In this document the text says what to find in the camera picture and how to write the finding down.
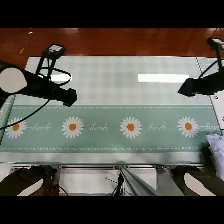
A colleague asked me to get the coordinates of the black cable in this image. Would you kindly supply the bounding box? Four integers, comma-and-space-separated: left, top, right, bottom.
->
39, 67, 73, 87
198, 59, 224, 80
105, 172, 127, 197
0, 97, 52, 132

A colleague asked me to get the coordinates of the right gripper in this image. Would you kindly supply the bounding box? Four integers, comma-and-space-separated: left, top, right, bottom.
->
177, 77, 202, 98

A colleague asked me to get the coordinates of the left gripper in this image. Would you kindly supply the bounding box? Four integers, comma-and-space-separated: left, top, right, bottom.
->
52, 87, 78, 108

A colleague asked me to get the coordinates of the white T-shirt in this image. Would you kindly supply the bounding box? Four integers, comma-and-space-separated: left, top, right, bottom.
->
205, 133, 224, 182

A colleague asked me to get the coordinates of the silver frame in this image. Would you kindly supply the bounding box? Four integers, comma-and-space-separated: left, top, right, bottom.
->
0, 161, 224, 197

